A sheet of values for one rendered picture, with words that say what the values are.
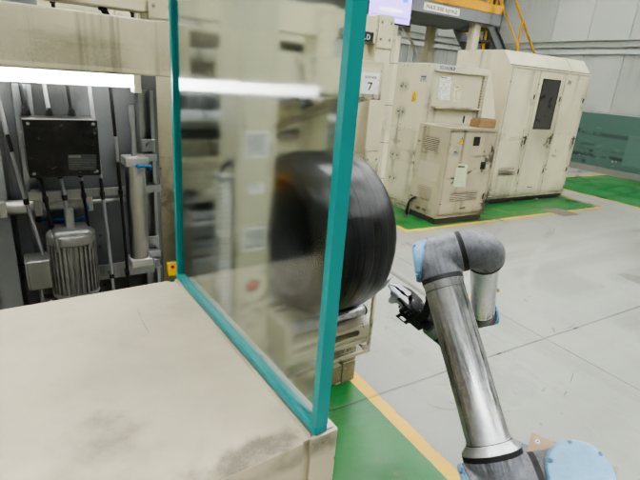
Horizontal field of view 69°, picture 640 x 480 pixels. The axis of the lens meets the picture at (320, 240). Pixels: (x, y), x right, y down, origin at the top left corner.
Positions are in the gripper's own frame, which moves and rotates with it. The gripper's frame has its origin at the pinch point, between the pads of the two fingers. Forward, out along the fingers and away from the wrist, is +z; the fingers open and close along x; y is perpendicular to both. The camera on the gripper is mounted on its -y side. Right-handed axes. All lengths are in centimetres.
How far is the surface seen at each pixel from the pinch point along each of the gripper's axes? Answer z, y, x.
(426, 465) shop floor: -86, 72, -2
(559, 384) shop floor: -165, 52, 91
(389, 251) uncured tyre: 12.1, -12.6, -2.9
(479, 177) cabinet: -163, 140, 461
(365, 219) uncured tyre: 25.9, -17.4, -4.4
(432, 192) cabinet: -122, 178, 414
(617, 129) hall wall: -512, 80, 1077
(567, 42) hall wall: -322, 52, 1264
